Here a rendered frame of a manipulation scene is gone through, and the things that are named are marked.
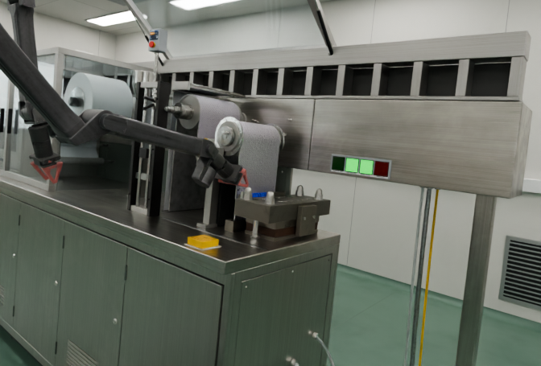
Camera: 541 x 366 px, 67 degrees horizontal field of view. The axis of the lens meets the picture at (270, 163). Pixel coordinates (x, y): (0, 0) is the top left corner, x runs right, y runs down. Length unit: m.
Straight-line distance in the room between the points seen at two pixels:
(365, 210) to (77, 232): 2.93
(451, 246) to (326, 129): 2.47
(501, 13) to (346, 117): 2.58
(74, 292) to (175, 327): 0.67
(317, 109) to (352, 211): 2.64
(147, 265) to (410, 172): 0.97
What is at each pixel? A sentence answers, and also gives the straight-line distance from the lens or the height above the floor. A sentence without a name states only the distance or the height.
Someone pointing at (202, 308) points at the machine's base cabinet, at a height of 0.72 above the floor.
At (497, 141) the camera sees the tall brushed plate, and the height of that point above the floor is 1.31.
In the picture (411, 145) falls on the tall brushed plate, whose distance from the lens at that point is 1.53.
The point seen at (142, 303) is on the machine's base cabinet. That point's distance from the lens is 1.57.
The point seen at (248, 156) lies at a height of 1.18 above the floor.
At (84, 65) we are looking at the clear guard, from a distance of 2.32.
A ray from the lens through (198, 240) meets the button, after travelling 1.29.
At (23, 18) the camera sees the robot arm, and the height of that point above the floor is 1.57.
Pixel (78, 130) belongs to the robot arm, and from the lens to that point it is 1.09.
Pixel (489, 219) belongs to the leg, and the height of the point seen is 1.05.
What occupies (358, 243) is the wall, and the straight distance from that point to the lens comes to 4.26.
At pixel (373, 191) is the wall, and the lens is 4.14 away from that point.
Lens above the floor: 1.24
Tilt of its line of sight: 3 degrees down
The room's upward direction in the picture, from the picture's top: 6 degrees clockwise
